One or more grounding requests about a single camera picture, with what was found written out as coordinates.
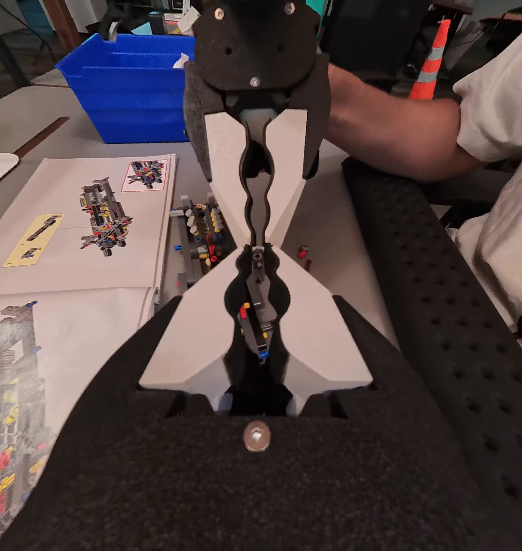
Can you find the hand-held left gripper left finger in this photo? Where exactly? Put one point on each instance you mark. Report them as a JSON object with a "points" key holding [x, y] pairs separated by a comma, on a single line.
{"points": [[192, 344]]}

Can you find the black perforated foam pad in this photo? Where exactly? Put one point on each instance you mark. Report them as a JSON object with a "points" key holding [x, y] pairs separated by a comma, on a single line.
{"points": [[437, 301]]}

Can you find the white paper scrap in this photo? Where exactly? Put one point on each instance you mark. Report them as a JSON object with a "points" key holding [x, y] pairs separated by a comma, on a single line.
{"points": [[181, 61]]}

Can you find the lego car chassis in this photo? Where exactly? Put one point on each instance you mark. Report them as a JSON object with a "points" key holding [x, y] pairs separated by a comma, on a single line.
{"points": [[200, 228]]}

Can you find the person's right forearm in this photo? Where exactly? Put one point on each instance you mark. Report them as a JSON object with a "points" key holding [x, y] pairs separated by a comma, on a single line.
{"points": [[394, 129]]}

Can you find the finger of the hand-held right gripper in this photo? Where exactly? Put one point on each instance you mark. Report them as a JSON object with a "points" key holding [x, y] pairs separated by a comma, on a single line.
{"points": [[291, 150], [222, 150]]}

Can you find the black table leg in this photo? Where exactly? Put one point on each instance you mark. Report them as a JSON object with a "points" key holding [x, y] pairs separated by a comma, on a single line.
{"points": [[4, 47]]}

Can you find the black office chair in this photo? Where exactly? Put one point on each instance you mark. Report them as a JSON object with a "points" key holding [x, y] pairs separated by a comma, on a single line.
{"points": [[364, 38]]}

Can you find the orange traffic cone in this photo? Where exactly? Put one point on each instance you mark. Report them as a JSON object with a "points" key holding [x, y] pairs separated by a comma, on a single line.
{"points": [[433, 60]]}

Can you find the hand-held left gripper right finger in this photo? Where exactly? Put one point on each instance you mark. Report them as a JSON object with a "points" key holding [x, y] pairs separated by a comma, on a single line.
{"points": [[325, 344]]}

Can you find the red lego bush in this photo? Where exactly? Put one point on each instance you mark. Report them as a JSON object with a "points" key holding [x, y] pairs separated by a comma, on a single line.
{"points": [[303, 252]]}

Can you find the white paper tag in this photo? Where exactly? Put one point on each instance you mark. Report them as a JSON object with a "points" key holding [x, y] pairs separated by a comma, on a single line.
{"points": [[187, 20]]}

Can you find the grey lego axle pin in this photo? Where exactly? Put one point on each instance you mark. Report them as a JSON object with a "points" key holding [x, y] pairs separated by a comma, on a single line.
{"points": [[257, 267]]}

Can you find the blue plastic bin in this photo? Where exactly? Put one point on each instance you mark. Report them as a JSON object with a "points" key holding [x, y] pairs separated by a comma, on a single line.
{"points": [[127, 99]]}

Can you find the lego instruction booklet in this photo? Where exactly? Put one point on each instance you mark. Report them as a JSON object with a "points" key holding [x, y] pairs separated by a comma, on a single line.
{"points": [[71, 275]]}

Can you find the person's white shirt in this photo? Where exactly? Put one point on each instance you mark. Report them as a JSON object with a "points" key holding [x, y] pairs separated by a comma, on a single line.
{"points": [[502, 107]]}

